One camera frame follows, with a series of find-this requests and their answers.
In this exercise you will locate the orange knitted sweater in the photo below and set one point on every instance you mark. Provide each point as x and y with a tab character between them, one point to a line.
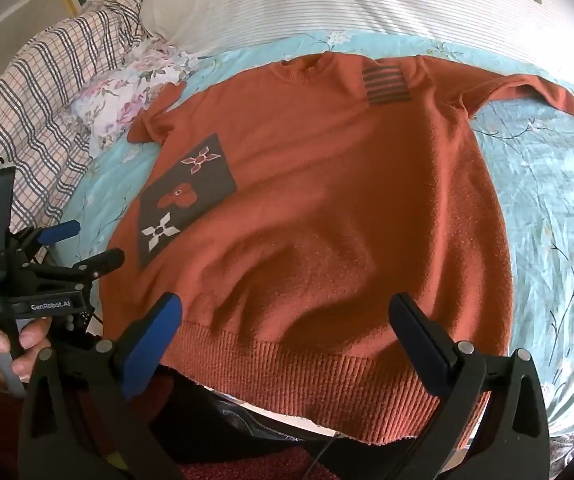
327	210

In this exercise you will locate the checked cloth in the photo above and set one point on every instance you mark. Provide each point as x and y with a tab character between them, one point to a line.
27	100

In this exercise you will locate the white pink floral pillow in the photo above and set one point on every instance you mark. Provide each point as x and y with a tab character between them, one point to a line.
122	95

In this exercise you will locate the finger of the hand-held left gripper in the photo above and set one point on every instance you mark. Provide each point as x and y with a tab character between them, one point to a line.
102	262
59	232

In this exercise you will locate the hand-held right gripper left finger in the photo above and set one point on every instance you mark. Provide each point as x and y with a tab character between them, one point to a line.
151	347

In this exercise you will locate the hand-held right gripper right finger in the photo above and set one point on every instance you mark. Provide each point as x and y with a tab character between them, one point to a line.
419	342

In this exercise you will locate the white striped duvet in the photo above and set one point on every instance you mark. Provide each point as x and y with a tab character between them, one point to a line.
367	0

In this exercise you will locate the dark red clothing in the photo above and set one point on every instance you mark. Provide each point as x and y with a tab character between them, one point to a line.
247	465

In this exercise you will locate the light blue floral blanket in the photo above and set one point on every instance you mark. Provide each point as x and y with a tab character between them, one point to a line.
542	200

